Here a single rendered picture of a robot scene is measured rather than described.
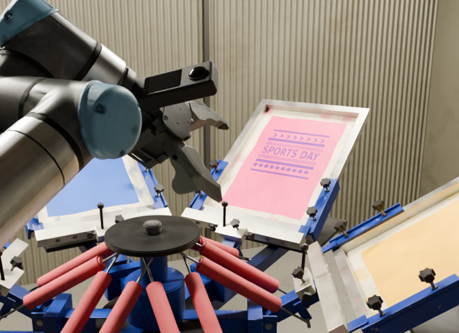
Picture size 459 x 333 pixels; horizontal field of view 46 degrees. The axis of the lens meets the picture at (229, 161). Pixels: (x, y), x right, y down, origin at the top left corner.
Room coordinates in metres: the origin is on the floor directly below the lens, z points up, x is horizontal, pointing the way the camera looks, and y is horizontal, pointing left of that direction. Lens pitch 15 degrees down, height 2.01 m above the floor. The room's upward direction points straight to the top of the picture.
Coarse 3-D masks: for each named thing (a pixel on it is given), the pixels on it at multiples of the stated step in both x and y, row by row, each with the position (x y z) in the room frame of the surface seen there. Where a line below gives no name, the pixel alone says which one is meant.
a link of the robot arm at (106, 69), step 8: (104, 48) 0.69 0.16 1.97; (104, 56) 0.68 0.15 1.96; (112, 56) 0.70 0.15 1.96; (96, 64) 0.67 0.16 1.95; (104, 64) 0.68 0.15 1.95; (112, 64) 0.69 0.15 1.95; (120, 64) 0.70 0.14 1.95; (88, 72) 0.67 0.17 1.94; (96, 72) 0.67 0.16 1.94; (104, 72) 0.67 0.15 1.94; (112, 72) 0.68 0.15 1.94; (120, 72) 0.69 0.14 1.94; (88, 80) 0.67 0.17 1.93; (96, 80) 0.67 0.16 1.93; (104, 80) 0.67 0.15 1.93; (112, 80) 0.68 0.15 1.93; (120, 80) 0.69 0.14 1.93
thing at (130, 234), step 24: (144, 216) 1.78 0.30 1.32; (168, 216) 1.78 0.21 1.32; (120, 240) 1.58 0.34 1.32; (144, 240) 1.58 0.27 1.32; (168, 240) 1.58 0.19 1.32; (192, 240) 1.58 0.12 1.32; (144, 264) 1.61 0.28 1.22; (144, 288) 1.59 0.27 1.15; (168, 288) 1.59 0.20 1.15; (144, 312) 1.55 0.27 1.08
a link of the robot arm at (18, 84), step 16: (0, 64) 0.62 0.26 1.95; (16, 64) 0.61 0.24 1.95; (32, 64) 0.62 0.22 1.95; (0, 80) 0.60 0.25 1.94; (16, 80) 0.59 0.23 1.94; (32, 80) 0.58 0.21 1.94; (0, 96) 0.57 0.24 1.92; (16, 96) 0.56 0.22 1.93; (0, 112) 0.57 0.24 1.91; (16, 112) 0.55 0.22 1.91; (0, 128) 0.57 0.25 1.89
